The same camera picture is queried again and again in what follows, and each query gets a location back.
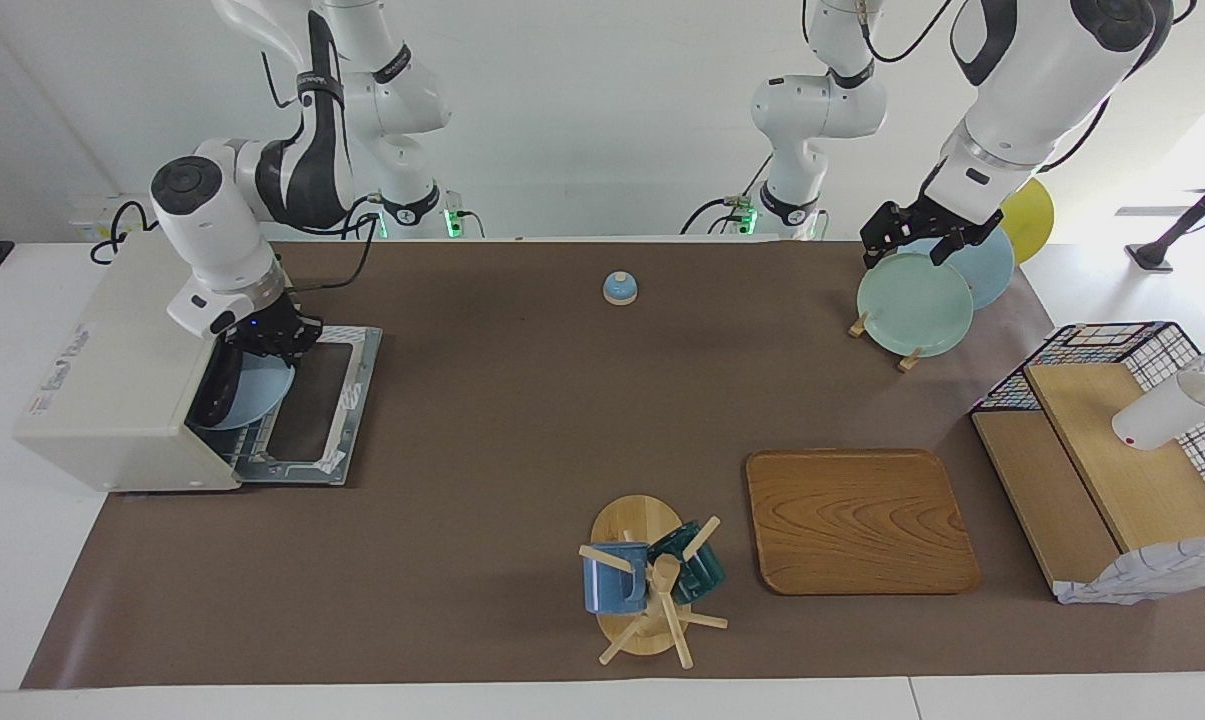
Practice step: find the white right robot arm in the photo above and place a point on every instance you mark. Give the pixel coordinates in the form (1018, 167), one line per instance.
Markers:
(212, 220)

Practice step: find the dark purple eggplant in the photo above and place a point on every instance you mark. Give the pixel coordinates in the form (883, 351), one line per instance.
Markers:
(230, 390)

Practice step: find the wooden serving tray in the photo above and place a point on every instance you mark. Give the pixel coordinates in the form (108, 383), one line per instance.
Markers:
(862, 520)

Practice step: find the wooden plate rack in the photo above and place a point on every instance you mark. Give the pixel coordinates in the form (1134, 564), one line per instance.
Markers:
(857, 325)

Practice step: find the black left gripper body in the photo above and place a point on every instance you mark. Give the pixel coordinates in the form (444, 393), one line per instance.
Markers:
(937, 220)

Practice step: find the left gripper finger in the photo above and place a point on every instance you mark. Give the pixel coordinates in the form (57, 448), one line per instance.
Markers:
(947, 252)
(877, 235)

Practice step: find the white power strip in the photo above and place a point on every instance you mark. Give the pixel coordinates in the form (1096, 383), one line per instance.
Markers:
(92, 212)

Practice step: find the blue mug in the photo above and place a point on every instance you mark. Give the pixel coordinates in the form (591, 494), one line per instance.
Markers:
(607, 585)

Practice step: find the black stand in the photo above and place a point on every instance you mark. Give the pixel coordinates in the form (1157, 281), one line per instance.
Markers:
(1152, 255)

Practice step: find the light blue plate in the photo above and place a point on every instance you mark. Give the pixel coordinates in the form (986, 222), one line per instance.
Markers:
(267, 395)

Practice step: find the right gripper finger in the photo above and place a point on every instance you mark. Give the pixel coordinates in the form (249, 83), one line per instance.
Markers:
(292, 355)
(246, 355)

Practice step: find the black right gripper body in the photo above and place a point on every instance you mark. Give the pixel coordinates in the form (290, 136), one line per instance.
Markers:
(277, 330)

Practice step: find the teal mug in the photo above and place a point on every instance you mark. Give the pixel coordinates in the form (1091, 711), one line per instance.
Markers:
(702, 575)

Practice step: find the blue service bell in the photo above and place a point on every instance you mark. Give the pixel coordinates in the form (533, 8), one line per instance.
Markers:
(620, 290)

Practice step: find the white plastic cup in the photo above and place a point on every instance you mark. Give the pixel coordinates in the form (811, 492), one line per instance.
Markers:
(1162, 412)

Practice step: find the cream toaster oven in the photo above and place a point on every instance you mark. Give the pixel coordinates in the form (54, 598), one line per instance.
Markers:
(112, 390)

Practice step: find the white patterned cloth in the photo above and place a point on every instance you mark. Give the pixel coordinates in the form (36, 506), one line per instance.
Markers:
(1142, 578)

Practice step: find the brown table mat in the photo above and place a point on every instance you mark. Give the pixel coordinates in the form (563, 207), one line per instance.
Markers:
(442, 500)

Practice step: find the mint green plate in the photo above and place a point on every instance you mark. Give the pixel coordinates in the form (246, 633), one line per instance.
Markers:
(912, 310)

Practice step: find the yellow plate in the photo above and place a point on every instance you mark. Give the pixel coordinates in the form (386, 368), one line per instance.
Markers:
(1034, 220)

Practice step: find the wooden mug tree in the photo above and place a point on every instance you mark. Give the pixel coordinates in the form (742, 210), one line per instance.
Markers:
(634, 520)

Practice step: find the pale blue racked plate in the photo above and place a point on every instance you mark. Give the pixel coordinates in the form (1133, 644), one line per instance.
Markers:
(992, 275)

